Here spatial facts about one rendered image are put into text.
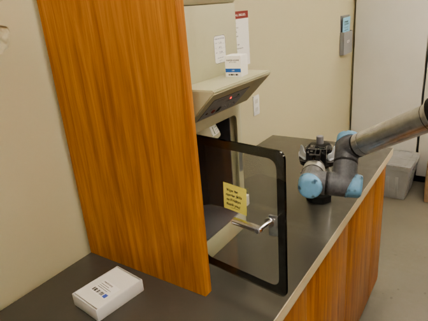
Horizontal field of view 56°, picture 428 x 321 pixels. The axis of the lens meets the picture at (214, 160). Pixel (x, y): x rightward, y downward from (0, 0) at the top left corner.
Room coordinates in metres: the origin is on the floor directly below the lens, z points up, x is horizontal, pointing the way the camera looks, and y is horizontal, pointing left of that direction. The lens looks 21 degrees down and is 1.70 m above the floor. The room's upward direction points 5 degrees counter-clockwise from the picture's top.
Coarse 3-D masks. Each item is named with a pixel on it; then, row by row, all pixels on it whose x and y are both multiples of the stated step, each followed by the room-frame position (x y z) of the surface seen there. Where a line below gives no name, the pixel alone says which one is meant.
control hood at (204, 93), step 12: (252, 72) 1.23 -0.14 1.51; (264, 72) 1.22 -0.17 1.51; (204, 84) 1.09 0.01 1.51; (216, 84) 1.07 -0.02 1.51; (228, 84) 1.06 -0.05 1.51; (240, 84) 1.10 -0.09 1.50; (252, 84) 1.19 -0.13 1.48; (192, 96) 1.02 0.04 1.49; (204, 96) 1.00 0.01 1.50; (216, 96) 1.01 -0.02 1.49; (204, 108) 1.02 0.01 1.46
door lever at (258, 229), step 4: (232, 220) 0.88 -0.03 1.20; (236, 220) 0.88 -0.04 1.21; (240, 220) 0.87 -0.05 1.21; (244, 220) 0.87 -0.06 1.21; (264, 220) 0.87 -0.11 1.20; (268, 220) 0.86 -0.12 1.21; (272, 220) 0.86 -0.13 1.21; (236, 224) 0.87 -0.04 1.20; (240, 224) 0.87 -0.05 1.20; (244, 224) 0.86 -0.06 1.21; (248, 224) 0.85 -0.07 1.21; (252, 224) 0.85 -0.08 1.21; (256, 224) 0.85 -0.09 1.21; (264, 224) 0.85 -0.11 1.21; (268, 224) 0.85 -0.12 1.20; (272, 224) 0.86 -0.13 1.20; (244, 228) 0.86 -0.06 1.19; (248, 228) 0.85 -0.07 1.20; (252, 228) 0.84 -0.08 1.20; (256, 228) 0.83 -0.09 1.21; (260, 228) 0.83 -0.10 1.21; (264, 228) 0.84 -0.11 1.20; (256, 232) 0.83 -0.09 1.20; (260, 232) 0.83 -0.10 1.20
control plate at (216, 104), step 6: (240, 90) 1.14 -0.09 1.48; (228, 96) 1.09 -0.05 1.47; (234, 96) 1.14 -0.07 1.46; (240, 96) 1.19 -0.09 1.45; (216, 102) 1.05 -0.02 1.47; (222, 102) 1.09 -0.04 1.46; (228, 102) 1.14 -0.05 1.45; (234, 102) 1.19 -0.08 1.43; (210, 108) 1.05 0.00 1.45; (216, 108) 1.10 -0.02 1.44; (222, 108) 1.15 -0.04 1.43; (204, 114) 1.06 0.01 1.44; (210, 114) 1.10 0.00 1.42; (198, 120) 1.06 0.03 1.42
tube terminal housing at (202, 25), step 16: (192, 16) 1.13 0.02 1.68; (208, 16) 1.19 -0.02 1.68; (224, 16) 1.26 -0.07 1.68; (192, 32) 1.13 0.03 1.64; (208, 32) 1.19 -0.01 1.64; (224, 32) 1.26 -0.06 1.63; (192, 48) 1.12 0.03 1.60; (208, 48) 1.18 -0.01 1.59; (192, 64) 1.12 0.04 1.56; (208, 64) 1.18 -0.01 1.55; (224, 64) 1.25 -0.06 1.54; (192, 80) 1.11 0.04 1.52; (224, 112) 1.23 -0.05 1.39; (240, 112) 1.31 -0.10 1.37; (240, 128) 1.30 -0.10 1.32
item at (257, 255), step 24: (216, 144) 0.97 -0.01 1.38; (240, 144) 0.92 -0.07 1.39; (216, 168) 0.98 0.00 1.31; (240, 168) 0.92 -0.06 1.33; (264, 168) 0.87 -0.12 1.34; (216, 192) 0.98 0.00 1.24; (264, 192) 0.87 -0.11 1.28; (216, 216) 0.99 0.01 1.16; (240, 216) 0.93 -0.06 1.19; (264, 216) 0.88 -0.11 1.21; (216, 240) 0.99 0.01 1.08; (240, 240) 0.93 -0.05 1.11; (264, 240) 0.88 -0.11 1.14; (216, 264) 1.00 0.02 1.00; (240, 264) 0.94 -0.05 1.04; (264, 264) 0.88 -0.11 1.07; (264, 288) 0.88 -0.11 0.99
